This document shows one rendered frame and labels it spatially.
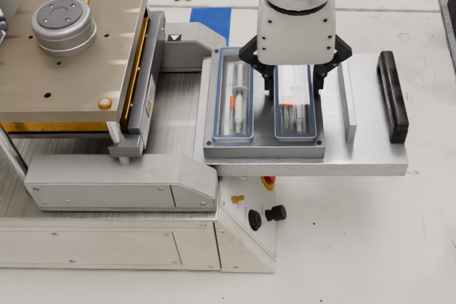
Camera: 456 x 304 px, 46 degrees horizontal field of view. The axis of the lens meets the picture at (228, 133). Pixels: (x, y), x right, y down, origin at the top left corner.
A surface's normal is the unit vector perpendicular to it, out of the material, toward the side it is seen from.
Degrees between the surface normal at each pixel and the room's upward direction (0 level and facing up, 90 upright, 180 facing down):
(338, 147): 0
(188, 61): 90
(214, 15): 0
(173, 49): 90
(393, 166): 90
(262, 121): 0
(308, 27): 91
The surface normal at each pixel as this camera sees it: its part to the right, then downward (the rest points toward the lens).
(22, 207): -0.07, -0.63
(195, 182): 0.60, -0.49
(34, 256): -0.04, 0.77
